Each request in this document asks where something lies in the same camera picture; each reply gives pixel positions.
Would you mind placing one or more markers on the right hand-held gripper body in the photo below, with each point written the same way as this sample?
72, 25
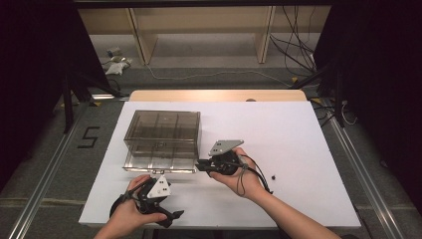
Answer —
225, 162

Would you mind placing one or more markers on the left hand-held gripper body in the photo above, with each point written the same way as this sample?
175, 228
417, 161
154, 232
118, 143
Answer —
159, 191

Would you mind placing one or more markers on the smoky transparent drawer box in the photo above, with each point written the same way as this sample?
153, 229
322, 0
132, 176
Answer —
159, 121

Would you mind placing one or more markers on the person's right hand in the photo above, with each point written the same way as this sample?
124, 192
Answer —
245, 184

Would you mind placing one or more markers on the person's left hand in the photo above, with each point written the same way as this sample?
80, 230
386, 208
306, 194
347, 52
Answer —
129, 217

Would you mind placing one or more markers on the person's clothing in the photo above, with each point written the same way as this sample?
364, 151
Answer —
212, 234

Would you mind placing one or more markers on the white board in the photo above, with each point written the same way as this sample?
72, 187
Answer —
282, 132

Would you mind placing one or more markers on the wooden table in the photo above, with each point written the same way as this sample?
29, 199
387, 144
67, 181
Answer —
215, 95

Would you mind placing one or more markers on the black tripod stand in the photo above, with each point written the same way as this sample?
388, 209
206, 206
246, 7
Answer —
331, 79
78, 91

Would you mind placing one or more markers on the white cloth bag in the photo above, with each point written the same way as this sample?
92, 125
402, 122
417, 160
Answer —
116, 68

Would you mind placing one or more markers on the light wooden bench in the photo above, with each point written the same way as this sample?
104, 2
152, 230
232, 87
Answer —
199, 20

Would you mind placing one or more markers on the small grey device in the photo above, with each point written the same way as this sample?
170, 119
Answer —
113, 51

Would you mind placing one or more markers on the black curtain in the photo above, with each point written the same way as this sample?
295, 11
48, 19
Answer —
381, 83
36, 66

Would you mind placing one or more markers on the short aluminium rail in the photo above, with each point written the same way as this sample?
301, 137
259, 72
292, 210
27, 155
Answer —
107, 97

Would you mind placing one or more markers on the aluminium floor rail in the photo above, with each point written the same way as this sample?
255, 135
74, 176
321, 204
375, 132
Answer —
368, 179
46, 186

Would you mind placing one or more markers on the black frame bar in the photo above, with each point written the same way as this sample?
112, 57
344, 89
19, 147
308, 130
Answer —
199, 3

